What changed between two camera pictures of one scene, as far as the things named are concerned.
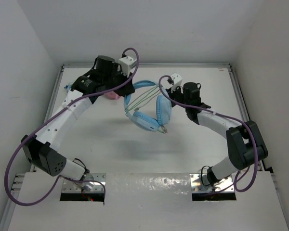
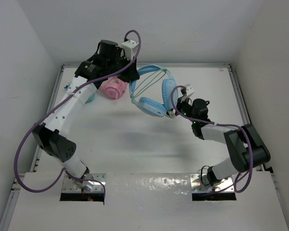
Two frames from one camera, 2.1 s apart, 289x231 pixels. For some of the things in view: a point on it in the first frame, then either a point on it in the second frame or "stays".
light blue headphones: x=144 y=121 to x=168 y=85
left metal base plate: x=70 y=186 stays
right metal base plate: x=226 y=185 stays
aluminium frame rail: x=185 y=65 stays
